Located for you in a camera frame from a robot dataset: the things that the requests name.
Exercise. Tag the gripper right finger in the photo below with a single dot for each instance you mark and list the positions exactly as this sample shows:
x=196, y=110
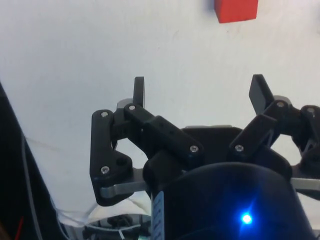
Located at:
x=260, y=130

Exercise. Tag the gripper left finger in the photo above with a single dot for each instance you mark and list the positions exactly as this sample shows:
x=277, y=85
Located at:
x=160, y=130

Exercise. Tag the red cube block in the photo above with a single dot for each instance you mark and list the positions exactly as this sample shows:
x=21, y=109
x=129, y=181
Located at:
x=236, y=10

